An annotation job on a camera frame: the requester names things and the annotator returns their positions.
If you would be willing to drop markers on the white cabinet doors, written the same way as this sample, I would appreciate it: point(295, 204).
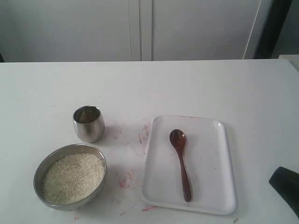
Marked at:
point(130, 30)

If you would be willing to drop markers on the white rectangular tray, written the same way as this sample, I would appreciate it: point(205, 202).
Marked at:
point(207, 162)

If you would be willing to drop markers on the dark door frame post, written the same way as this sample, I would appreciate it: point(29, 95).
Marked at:
point(271, 30)

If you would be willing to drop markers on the steel rice bowl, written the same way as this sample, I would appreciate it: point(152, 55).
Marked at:
point(57, 155)

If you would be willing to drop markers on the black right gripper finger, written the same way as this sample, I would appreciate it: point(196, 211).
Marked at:
point(286, 184)

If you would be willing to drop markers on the brown wooden spoon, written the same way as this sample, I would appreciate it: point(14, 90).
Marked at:
point(178, 141)

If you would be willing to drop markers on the white rice heap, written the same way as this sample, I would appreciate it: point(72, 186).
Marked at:
point(72, 178)

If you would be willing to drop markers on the steel cup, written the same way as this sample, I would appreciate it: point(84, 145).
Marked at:
point(88, 123)

